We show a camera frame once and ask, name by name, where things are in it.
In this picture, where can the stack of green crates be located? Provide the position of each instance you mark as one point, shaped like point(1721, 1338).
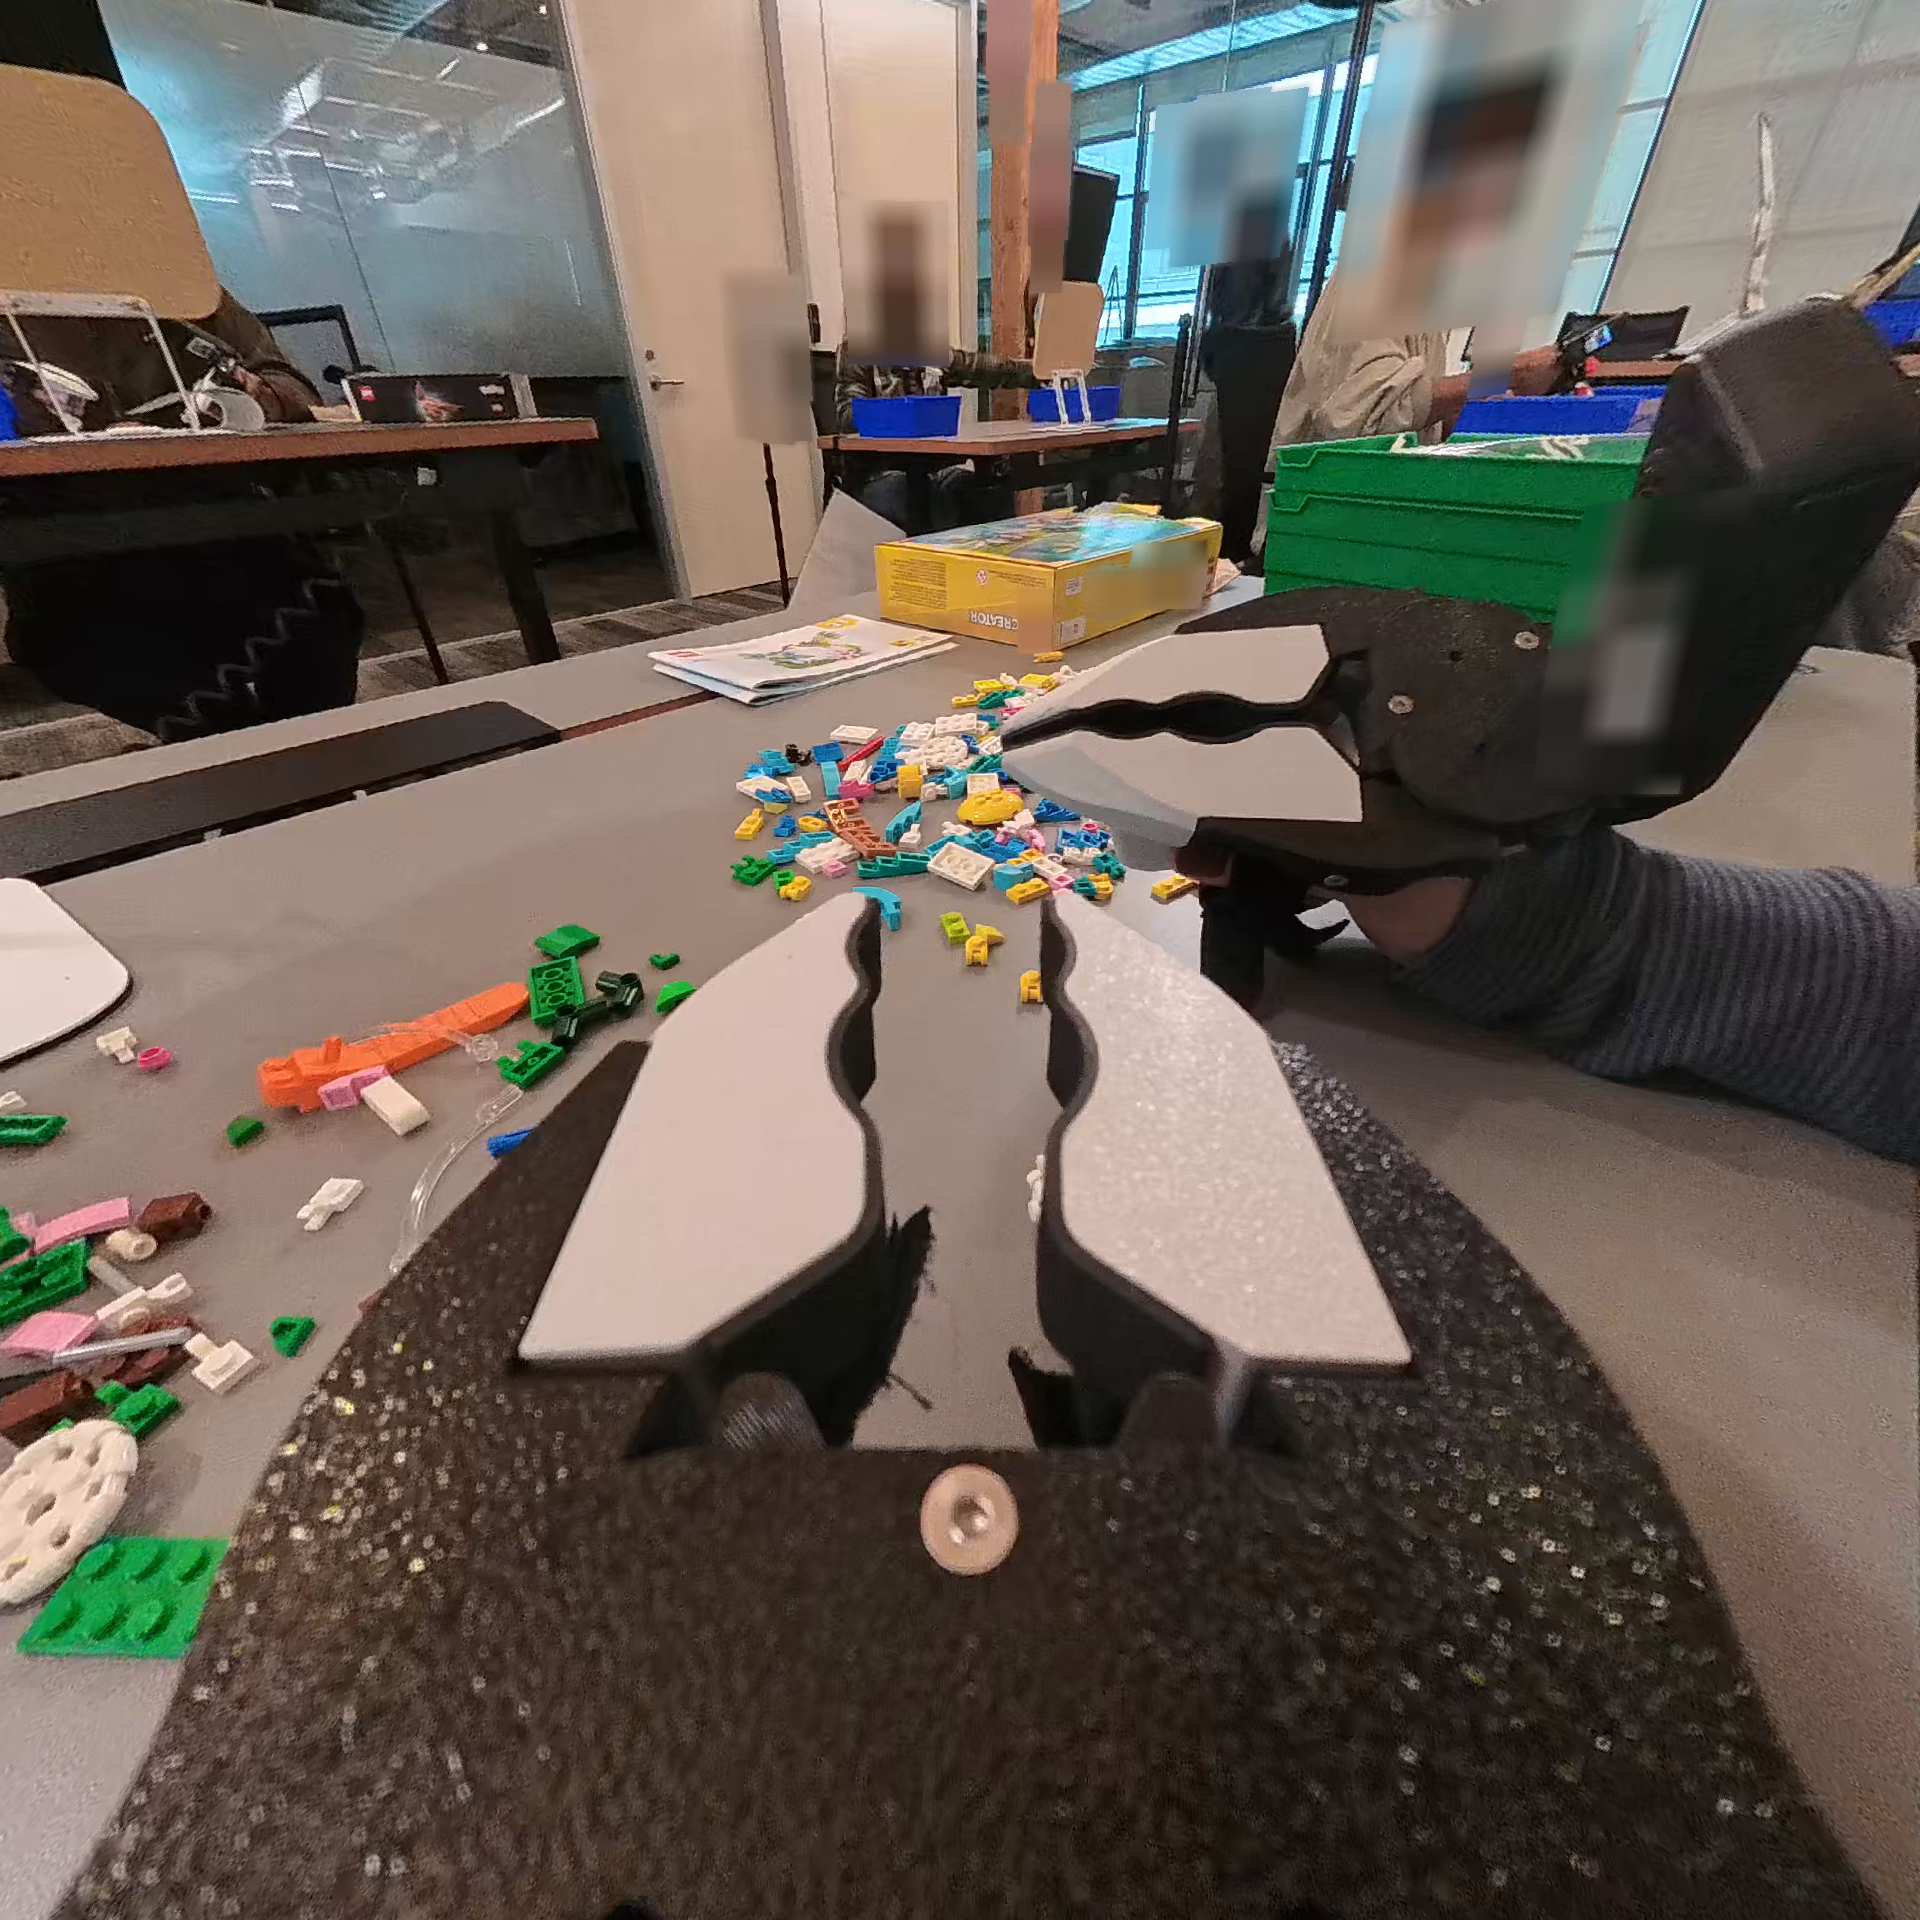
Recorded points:
point(1425, 519)

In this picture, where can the white round lego plate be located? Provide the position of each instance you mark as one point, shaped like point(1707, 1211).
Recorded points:
point(52, 1509)

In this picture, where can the tan board on white stand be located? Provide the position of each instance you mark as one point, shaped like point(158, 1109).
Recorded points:
point(1069, 330)
point(91, 195)

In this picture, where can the small green lego stud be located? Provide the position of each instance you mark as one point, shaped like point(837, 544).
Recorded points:
point(246, 1130)

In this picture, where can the white lego brick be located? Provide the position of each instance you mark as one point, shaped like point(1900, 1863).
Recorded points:
point(395, 1107)

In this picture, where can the black monitor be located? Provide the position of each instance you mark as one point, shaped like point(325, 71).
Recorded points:
point(1093, 225)

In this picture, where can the white door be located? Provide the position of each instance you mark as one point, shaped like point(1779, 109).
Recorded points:
point(691, 301)

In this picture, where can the white lego clip piece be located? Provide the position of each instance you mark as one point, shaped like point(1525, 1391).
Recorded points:
point(331, 1203)

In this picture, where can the flat green lego plate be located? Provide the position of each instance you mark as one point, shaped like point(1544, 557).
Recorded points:
point(31, 1130)

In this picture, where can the person's right forearm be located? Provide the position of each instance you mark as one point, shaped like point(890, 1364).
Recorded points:
point(1651, 961)

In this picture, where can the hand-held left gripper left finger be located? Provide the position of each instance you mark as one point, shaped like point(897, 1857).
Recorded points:
point(720, 1155)

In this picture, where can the scatter of brown pink lego pieces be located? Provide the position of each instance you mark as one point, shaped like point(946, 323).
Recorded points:
point(91, 1305)

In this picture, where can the yellow lego box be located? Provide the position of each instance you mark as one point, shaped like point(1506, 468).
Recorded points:
point(1035, 579)

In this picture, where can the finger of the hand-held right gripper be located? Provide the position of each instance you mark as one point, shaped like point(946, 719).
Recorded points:
point(1215, 665)
point(1200, 781)

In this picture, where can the blue bin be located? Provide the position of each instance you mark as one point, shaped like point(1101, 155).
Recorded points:
point(1075, 404)
point(904, 417)
point(1561, 417)

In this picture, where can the orange lego carrot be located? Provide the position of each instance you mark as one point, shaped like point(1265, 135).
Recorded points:
point(375, 1058)

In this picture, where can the clear curved lego piece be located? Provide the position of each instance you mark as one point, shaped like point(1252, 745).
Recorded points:
point(420, 1185)

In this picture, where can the cluster of green lego pieces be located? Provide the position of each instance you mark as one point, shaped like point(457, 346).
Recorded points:
point(558, 993)

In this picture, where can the pile of pastel lego pieces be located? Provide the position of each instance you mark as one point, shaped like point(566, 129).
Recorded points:
point(900, 819)

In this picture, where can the black lego box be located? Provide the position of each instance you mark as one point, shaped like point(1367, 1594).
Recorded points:
point(434, 398)

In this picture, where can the wooden pillar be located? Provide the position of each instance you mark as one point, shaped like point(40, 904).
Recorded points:
point(1013, 195)

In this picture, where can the small green lego wedge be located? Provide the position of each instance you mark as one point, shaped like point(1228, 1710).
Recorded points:
point(293, 1338)

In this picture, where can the lego instruction booklet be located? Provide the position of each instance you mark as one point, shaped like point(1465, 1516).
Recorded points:
point(794, 656)

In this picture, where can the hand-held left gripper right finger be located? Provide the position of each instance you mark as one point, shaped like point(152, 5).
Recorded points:
point(1215, 1185)

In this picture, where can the white rounded board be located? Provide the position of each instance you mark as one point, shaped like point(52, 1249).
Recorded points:
point(45, 968)

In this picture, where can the person's right hand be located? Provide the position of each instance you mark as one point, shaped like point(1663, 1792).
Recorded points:
point(1419, 912)

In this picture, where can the wooden desk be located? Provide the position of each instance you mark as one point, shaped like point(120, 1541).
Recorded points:
point(991, 442)
point(300, 446)

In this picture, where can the green square lego plate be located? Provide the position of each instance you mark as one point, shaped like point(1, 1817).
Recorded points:
point(129, 1599)

